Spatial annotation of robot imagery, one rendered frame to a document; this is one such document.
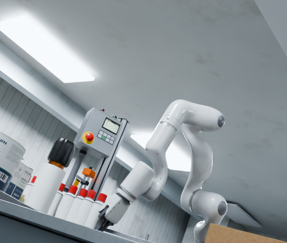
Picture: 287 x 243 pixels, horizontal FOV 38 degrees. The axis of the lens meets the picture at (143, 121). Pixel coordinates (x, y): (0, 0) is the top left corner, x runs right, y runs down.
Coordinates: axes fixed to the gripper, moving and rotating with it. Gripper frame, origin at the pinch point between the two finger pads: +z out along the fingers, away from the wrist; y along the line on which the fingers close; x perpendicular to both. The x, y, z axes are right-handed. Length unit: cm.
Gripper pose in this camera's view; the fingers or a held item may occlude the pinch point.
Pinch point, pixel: (99, 229)
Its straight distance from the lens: 171.6
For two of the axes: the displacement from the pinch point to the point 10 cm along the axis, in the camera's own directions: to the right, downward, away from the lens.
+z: -6.1, 7.7, -1.7
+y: -4.2, -4.9, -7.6
